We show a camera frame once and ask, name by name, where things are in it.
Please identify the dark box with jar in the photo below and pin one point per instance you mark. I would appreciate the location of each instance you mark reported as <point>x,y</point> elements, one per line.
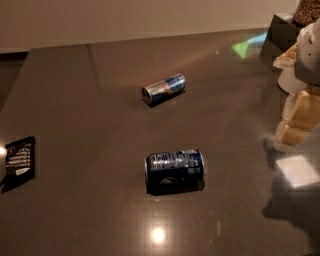
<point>285,27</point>

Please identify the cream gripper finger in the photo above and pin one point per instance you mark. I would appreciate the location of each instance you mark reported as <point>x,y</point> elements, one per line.
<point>301,114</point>
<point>286,59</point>

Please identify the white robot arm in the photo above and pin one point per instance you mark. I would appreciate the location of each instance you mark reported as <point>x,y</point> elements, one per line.
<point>300,79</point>

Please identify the blue pepsi can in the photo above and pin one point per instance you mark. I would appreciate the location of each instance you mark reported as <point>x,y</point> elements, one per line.
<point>175,171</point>

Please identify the white cylindrical canister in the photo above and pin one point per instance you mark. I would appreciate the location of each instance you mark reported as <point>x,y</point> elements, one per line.
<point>289,83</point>

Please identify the silver blue red bull can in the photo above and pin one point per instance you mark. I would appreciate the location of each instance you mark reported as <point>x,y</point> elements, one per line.
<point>163,89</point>

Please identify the black snack packet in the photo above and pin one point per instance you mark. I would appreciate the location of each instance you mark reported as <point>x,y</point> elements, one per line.
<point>20,156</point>

